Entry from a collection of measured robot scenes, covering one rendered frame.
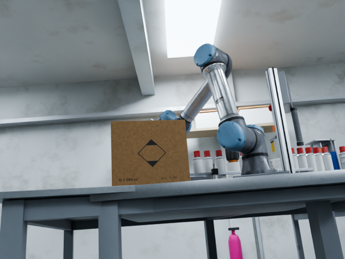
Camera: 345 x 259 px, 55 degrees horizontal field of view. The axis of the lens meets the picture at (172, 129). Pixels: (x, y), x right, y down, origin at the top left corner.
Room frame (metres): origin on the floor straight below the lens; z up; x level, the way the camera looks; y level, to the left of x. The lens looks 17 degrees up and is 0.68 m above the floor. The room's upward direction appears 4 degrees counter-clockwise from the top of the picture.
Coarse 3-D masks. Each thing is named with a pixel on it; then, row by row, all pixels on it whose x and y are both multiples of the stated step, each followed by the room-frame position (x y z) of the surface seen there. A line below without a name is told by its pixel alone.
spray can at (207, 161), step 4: (204, 152) 1.73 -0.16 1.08; (208, 152) 1.73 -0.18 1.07; (204, 156) 1.74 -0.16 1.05; (208, 156) 1.73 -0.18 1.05; (204, 160) 1.73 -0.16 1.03; (208, 160) 1.72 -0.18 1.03; (212, 160) 1.73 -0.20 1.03; (204, 164) 1.73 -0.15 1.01; (208, 164) 1.72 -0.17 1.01; (212, 164) 1.73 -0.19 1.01; (204, 168) 1.73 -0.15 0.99; (208, 168) 1.72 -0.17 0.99; (212, 168) 1.73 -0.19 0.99; (204, 172) 1.74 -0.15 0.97; (208, 172) 1.72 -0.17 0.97; (212, 176) 1.72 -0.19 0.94
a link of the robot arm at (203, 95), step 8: (232, 64) 1.49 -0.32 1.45; (200, 88) 1.59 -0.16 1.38; (208, 88) 1.57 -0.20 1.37; (200, 96) 1.60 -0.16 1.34; (208, 96) 1.60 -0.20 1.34; (192, 104) 1.63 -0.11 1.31; (200, 104) 1.62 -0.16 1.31; (184, 112) 1.67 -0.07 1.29; (192, 112) 1.65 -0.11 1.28; (192, 120) 1.70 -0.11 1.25
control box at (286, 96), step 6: (282, 72) 1.65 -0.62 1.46; (282, 78) 1.65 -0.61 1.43; (282, 84) 1.66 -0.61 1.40; (288, 84) 1.76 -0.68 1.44; (282, 90) 1.66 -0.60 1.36; (288, 90) 1.65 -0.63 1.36; (282, 96) 1.66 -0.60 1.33; (288, 96) 1.65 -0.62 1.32; (288, 102) 1.65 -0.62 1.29; (288, 108) 1.74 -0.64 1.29
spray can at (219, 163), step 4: (216, 152) 1.74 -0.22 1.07; (220, 152) 1.74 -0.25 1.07; (216, 156) 1.75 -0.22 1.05; (220, 156) 1.74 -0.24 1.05; (216, 160) 1.74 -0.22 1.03; (220, 160) 1.73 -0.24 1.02; (216, 164) 1.74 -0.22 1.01; (220, 164) 1.73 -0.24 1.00; (224, 164) 1.74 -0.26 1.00; (220, 168) 1.73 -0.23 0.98; (224, 168) 1.74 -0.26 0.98; (220, 176) 1.73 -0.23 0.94; (224, 176) 1.73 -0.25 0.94
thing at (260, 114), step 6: (240, 108) 4.32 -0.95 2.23; (246, 108) 4.34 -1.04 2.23; (252, 108) 4.33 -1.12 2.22; (258, 108) 4.33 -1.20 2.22; (264, 108) 4.32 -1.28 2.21; (240, 114) 4.34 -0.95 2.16; (246, 114) 4.33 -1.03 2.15; (252, 114) 4.33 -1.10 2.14; (258, 114) 4.33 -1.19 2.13; (264, 114) 4.32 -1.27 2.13; (270, 114) 4.32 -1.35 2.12; (246, 120) 4.33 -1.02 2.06; (252, 120) 4.33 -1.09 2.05; (258, 120) 4.33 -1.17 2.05; (264, 120) 4.32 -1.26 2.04; (270, 120) 4.32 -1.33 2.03
